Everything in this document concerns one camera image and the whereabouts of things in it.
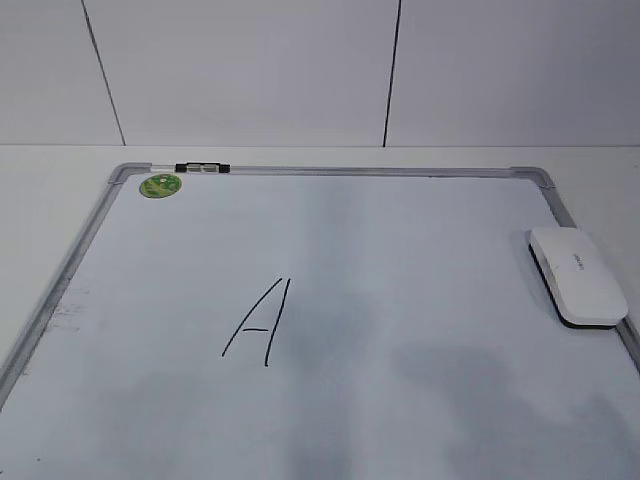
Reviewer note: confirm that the white whiteboard eraser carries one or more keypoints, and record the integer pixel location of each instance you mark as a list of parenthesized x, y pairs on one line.
[(582, 286)]

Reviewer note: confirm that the black whiteboard hanger clip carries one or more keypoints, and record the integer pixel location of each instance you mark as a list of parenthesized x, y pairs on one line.
[(202, 167)]

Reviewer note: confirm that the round green sticker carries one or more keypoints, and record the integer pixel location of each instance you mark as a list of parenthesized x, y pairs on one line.
[(160, 186)]

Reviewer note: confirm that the whiteboard with silver frame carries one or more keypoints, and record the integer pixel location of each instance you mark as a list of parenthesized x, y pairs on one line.
[(317, 323)]

